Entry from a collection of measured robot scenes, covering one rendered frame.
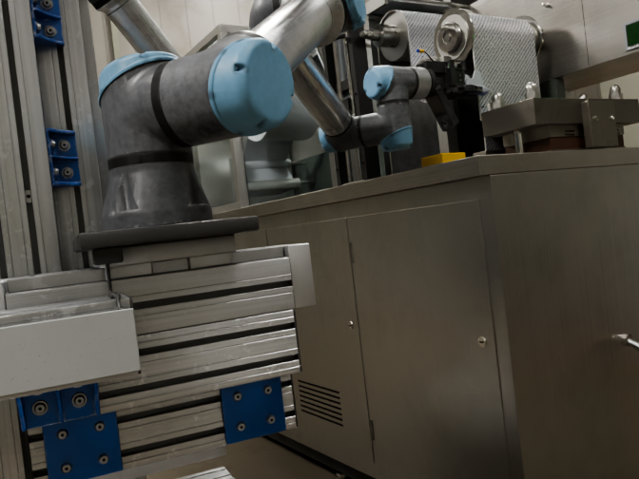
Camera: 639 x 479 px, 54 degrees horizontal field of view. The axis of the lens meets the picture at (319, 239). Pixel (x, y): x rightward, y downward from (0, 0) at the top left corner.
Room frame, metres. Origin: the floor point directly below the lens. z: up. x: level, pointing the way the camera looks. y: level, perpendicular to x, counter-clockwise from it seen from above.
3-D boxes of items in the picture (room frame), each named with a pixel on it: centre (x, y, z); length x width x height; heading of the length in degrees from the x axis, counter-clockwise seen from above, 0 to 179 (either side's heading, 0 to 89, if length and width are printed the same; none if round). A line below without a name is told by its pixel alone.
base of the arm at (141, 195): (0.88, 0.22, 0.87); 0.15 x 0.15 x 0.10
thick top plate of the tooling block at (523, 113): (1.59, -0.64, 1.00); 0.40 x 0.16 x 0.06; 121
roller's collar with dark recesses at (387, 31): (1.86, -0.26, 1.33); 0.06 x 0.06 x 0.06; 31
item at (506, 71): (1.67, -0.54, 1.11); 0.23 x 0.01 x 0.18; 121
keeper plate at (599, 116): (1.51, -0.70, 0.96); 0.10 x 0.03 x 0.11; 121
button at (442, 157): (1.40, -0.29, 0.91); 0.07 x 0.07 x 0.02; 31
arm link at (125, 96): (0.88, 0.21, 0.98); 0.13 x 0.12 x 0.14; 64
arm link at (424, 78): (1.50, -0.27, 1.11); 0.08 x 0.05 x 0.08; 31
